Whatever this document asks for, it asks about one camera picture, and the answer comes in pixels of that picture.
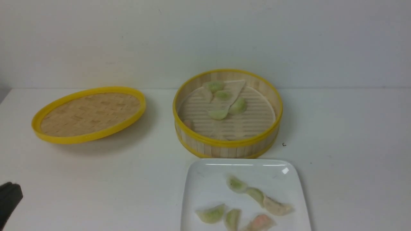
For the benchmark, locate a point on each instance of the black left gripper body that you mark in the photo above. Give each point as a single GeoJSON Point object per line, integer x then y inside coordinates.
{"type": "Point", "coordinates": [10, 197]}

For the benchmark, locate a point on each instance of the green dumpling on plate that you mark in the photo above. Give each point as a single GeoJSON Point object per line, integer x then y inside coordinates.
{"type": "Point", "coordinates": [211, 215]}
{"type": "Point", "coordinates": [236, 185]}
{"type": "Point", "coordinates": [232, 219]}
{"type": "Point", "coordinates": [256, 194]}

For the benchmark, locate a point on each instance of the white square plate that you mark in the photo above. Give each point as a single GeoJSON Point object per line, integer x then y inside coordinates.
{"type": "Point", "coordinates": [206, 187]}

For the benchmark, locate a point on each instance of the pink dumpling on plate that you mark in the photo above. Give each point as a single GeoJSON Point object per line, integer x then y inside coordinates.
{"type": "Point", "coordinates": [261, 222]}

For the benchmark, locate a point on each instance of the white dumpling on plate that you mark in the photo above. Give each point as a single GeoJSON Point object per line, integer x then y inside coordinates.
{"type": "Point", "coordinates": [276, 208]}

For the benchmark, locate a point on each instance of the bamboo steamer lid yellow rim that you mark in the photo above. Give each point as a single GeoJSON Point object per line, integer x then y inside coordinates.
{"type": "Point", "coordinates": [89, 115]}

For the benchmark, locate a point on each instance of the pink dumpling in steamer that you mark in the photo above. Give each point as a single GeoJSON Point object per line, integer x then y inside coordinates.
{"type": "Point", "coordinates": [188, 123]}

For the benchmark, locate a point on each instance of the green dumpling in steamer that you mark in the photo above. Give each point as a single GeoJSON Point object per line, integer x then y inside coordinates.
{"type": "Point", "coordinates": [219, 114]}
{"type": "Point", "coordinates": [214, 86]}
{"type": "Point", "coordinates": [223, 95]}
{"type": "Point", "coordinates": [238, 107]}

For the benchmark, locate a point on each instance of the bamboo steamer basket yellow rim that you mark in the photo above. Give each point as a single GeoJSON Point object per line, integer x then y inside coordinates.
{"type": "Point", "coordinates": [244, 136]}

